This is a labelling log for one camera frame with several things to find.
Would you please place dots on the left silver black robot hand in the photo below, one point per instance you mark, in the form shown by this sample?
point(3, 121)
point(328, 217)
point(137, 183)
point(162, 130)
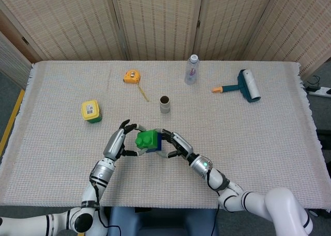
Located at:
point(115, 142)

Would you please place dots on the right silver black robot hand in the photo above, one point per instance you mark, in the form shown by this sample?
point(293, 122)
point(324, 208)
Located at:
point(181, 144)

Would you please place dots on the blue building block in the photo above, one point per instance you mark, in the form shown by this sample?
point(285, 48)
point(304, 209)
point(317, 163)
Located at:
point(159, 144)

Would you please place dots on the green building block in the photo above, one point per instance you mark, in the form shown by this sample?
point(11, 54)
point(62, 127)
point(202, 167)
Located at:
point(148, 140)

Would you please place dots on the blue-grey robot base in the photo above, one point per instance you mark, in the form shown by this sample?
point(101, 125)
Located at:
point(160, 223)

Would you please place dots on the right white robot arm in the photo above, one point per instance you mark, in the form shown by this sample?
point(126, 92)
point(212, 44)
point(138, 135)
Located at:
point(279, 202)

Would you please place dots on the green tub with yellow lid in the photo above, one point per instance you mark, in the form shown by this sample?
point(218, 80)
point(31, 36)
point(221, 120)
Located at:
point(90, 110)

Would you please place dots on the grey cardboard tube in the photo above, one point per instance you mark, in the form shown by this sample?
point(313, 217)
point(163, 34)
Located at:
point(165, 106)

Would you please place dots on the white woven tablecloth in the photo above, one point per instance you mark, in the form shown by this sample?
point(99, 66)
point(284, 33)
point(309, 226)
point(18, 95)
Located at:
point(232, 142)

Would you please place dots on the yellow tape measure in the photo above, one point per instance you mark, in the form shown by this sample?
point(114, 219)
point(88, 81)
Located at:
point(132, 76)

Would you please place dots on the clear plastic water bottle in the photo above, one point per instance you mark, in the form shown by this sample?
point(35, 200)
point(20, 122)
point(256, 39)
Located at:
point(192, 70)

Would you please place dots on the beige woven folding screen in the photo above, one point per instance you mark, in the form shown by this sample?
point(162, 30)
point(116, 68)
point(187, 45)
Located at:
point(155, 21)

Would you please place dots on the white power strip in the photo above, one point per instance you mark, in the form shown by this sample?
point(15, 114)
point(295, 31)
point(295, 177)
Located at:
point(320, 91)

